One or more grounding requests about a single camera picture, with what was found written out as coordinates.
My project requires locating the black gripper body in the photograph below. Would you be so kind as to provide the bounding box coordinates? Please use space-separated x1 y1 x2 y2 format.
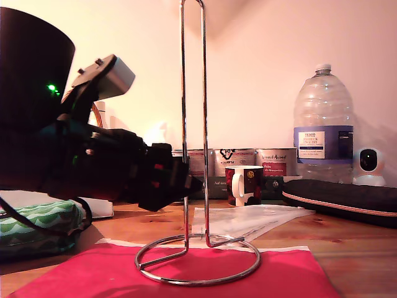
73 129 174 212

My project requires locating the white Lancome box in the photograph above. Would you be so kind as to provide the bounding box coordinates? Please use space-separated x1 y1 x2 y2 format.
0 189 114 220

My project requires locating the metallic paper towel stand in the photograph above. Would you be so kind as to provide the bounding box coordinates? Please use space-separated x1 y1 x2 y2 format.
134 0 261 285

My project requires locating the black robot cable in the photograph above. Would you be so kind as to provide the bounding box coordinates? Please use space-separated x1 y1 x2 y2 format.
0 195 94 238

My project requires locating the green wave-patterned pouch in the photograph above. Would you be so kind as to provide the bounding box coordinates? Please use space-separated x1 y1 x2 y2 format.
0 200 85 258

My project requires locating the dark red white-handled mug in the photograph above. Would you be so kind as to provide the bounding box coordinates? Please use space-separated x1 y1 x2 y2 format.
225 165 264 207

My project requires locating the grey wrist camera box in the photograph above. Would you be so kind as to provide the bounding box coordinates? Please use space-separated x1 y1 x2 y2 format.
60 54 136 108

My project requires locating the large clear water bottle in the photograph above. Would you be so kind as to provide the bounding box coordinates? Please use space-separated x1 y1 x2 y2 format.
293 64 355 184

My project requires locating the clear plastic sleeve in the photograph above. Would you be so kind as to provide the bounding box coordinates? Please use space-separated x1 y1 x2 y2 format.
192 204 316 242

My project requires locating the red paper mat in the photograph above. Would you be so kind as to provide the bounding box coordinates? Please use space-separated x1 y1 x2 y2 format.
7 243 342 298

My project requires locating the wicker basket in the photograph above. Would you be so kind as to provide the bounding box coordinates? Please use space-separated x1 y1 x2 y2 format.
89 101 105 128

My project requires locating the black case with pale trim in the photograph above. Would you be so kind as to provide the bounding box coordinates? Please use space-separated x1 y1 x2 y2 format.
280 179 397 229

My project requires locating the small white round camera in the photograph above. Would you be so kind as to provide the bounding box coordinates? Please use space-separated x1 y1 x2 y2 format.
352 147 387 187

